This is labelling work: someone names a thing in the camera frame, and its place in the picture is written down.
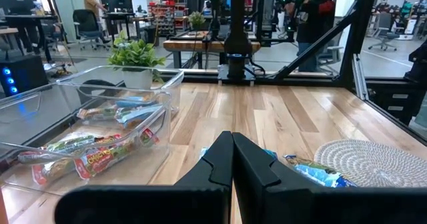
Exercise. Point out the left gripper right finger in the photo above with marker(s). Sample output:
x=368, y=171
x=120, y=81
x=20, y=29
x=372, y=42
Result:
x=317, y=207

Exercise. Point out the red Chewy granola bar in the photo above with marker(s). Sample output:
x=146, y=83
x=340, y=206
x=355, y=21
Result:
x=103, y=157
x=50, y=172
x=63, y=145

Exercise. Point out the grey office chair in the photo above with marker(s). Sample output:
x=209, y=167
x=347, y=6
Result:
x=383, y=30

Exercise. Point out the small background plant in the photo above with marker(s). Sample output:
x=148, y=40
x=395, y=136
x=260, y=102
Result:
x=197, y=19

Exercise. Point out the clear plastic bin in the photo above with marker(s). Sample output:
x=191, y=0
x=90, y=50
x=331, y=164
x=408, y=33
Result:
x=173, y=84
x=156, y=117

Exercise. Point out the green plant in white pot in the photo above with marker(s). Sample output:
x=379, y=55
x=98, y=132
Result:
x=136, y=54

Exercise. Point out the person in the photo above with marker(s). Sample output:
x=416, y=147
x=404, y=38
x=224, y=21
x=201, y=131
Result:
x=91, y=2
x=315, y=27

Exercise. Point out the black office chair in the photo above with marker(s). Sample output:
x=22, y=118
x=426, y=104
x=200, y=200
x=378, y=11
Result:
x=87, y=25

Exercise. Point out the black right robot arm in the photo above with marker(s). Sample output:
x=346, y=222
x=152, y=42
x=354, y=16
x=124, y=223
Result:
x=237, y=40

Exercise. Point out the dark office desk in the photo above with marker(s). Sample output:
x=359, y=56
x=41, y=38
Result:
x=26, y=19

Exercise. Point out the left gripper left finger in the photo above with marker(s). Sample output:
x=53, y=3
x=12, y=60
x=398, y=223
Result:
x=150, y=207

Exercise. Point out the red parts shelf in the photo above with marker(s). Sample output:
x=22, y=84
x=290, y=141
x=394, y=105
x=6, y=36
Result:
x=166, y=10

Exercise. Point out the silver aluminium post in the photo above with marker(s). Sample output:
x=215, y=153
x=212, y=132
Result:
x=361, y=80

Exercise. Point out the wooden workbench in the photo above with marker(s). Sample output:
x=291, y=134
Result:
x=187, y=45

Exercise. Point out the black drawer cabinet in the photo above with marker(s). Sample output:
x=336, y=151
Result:
x=397, y=100

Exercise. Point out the blue Chewy granola bar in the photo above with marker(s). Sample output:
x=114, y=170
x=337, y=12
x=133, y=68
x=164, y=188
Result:
x=320, y=175
x=271, y=154

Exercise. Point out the computer tower with blue lights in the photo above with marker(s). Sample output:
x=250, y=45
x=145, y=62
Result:
x=23, y=77

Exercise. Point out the round woven beige placemat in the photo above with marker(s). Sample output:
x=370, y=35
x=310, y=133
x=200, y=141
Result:
x=373, y=164

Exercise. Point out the black table frame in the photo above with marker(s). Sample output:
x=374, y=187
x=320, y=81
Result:
x=358, y=34

